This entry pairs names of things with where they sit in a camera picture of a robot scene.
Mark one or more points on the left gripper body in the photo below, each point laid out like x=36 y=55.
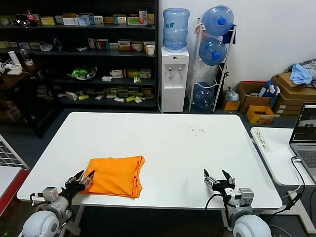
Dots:
x=71 y=191

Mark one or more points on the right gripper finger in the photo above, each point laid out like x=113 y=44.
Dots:
x=211 y=181
x=230 y=180

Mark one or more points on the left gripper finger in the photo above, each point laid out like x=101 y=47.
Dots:
x=87 y=182
x=74 y=179

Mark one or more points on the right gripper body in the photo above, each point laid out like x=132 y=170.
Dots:
x=227 y=190

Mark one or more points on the orange t-shirt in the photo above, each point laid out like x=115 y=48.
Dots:
x=113 y=175

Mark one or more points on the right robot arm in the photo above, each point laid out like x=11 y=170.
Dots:
x=249 y=224

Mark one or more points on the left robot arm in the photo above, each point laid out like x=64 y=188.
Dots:
x=42 y=222

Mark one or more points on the white table leg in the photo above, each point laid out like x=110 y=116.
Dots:
x=225 y=217
x=77 y=218

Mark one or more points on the handwritten paper strip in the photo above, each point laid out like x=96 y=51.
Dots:
x=261 y=141

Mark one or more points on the red white cart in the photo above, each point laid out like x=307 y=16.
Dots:
x=17 y=184

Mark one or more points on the small yellow printed box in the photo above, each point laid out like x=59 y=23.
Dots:
x=259 y=120

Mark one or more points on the white grid panel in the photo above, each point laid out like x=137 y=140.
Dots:
x=10 y=156

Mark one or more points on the plain yellow box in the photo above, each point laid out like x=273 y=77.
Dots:
x=230 y=106

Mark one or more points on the grey laptop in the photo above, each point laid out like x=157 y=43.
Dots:
x=304 y=151

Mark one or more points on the white side table base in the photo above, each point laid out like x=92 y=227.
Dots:
x=302 y=217

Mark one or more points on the open brown cardboard box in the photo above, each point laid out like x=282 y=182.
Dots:
x=247 y=102

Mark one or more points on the grey tied plastic bag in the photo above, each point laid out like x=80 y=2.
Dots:
x=232 y=95

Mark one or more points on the flat white red box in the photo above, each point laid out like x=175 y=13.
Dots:
x=119 y=100

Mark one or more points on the white water dispenser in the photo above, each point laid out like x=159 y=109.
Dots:
x=172 y=99

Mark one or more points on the lime green box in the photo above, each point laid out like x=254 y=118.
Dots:
x=130 y=99

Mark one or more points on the stacked flat cardboard boxes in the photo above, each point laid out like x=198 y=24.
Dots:
x=291 y=106

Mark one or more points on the small white box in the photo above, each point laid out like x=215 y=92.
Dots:
x=138 y=100

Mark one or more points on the blue white plastic bag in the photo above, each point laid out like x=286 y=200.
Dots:
x=266 y=90

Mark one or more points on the clear fruit bowl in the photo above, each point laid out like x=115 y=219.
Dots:
x=86 y=77

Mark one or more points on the green ball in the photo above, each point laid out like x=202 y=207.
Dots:
x=75 y=73
x=83 y=72

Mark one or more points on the large brown cardboard box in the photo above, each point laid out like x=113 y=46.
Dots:
x=284 y=83

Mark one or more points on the small green box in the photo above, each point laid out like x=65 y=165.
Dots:
x=137 y=80

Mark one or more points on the brown wooden desk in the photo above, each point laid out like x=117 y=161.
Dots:
x=14 y=79

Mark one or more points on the white metal jug rack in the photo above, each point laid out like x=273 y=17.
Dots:
x=194 y=62

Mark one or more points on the yellow white medicine box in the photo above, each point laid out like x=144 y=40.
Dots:
x=145 y=74

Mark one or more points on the white cylindrical desk device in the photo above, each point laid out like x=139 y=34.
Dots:
x=13 y=70

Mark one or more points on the black shelving unit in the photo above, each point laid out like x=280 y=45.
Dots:
x=74 y=53

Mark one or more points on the light blue crumpled cloth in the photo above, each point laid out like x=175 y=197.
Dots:
x=300 y=74

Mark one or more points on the purple clear bottle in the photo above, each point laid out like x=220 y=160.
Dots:
x=26 y=57

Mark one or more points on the white carton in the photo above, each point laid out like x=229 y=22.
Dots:
x=45 y=47

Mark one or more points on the blue plastic bottle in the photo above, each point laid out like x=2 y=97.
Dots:
x=56 y=45

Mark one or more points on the orange medicine box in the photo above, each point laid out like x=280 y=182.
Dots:
x=100 y=45

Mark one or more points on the white pink medicine box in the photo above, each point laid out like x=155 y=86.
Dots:
x=91 y=43

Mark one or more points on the teal white medicine box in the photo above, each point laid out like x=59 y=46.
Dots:
x=112 y=46

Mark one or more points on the grey striped cloth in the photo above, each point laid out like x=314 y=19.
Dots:
x=309 y=65

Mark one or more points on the pale green medicine box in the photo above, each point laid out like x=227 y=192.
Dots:
x=24 y=46
x=13 y=45

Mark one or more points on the dark blue hanging cloth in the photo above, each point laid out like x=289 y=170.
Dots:
x=228 y=37

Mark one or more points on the white paper cup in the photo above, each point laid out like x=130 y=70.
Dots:
x=150 y=50

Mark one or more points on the cream medicine box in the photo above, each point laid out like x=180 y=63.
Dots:
x=145 y=43

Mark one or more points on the blue water jug with label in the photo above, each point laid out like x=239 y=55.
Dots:
x=175 y=35

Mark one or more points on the pale yellow medicine box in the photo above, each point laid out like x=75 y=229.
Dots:
x=4 y=45

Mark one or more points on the pink hanging cloth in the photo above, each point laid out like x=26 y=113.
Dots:
x=197 y=29

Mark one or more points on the blue white medicine box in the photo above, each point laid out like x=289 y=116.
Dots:
x=82 y=21

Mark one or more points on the cola bottle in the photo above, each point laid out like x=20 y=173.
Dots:
x=30 y=21

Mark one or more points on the glossy black round object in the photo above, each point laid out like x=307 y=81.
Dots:
x=21 y=21

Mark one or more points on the orange yellow box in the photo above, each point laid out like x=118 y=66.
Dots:
x=150 y=19

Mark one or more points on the tall pink box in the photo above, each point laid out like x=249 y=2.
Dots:
x=143 y=18

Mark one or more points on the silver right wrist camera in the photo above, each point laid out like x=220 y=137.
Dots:
x=246 y=197

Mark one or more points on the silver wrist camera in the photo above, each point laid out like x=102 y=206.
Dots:
x=50 y=195
x=246 y=197

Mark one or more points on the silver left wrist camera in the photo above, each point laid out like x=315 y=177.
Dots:
x=50 y=195

